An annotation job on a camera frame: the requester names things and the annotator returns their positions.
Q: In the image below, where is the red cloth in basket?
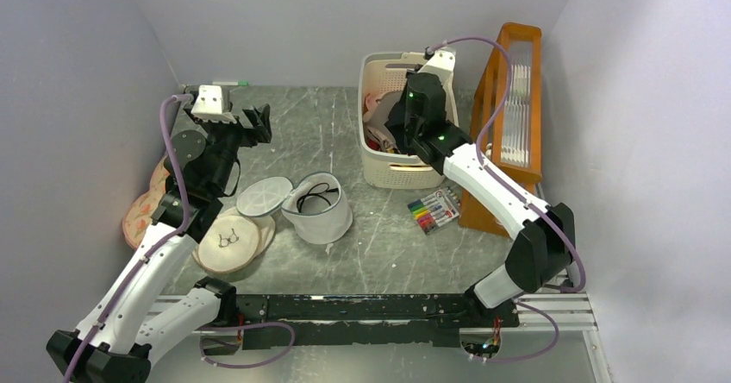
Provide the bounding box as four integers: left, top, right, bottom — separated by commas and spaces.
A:
366, 136, 400, 154

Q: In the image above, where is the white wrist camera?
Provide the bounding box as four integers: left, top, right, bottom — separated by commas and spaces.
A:
191, 85, 235, 124
402, 50, 456, 85

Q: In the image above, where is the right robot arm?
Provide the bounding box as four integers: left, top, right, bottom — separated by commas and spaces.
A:
395, 72, 578, 326

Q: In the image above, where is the black wire in bag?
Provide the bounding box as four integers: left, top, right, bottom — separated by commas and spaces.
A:
296, 182, 341, 215

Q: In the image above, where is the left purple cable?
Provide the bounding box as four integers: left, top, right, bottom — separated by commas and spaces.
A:
62, 94, 296, 383

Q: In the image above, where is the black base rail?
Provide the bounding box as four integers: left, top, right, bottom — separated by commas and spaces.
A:
237, 293, 519, 349

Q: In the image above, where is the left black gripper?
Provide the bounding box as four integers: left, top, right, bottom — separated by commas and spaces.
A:
184, 102, 272, 193

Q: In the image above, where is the grey brown cloth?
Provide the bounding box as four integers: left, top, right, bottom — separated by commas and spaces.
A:
364, 91, 402, 141

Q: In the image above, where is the cream plastic laundry basket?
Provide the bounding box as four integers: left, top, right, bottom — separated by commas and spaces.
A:
357, 47, 459, 190

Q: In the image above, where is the pack of coloured markers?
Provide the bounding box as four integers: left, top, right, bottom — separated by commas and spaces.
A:
407, 187, 460, 235

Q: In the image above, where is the orange wooden rack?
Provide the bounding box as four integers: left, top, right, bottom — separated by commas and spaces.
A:
458, 22, 544, 239

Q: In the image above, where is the beige round fabric pad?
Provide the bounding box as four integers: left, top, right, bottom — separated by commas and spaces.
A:
192, 208, 276, 274

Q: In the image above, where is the white mesh laundry bag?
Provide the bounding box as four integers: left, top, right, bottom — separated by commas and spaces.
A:
236, 172, 353, 245

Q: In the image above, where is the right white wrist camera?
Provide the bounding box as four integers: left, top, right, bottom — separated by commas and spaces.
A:
402, 50, 456, 85

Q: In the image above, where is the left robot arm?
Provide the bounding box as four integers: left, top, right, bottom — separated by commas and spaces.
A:
46, 95, 272, 382

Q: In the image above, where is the green white marker pen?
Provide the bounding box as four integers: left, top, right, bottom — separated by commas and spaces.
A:
211, 80, 249, 86

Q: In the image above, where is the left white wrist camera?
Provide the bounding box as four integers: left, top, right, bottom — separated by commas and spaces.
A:
191, 85, 235, 124

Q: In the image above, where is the pink cloth in basket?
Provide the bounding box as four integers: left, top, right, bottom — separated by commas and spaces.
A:
363, 93, 384, 121

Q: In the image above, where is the floral pink oven mitt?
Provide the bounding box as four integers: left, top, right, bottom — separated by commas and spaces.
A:
122, 157, 170, 249

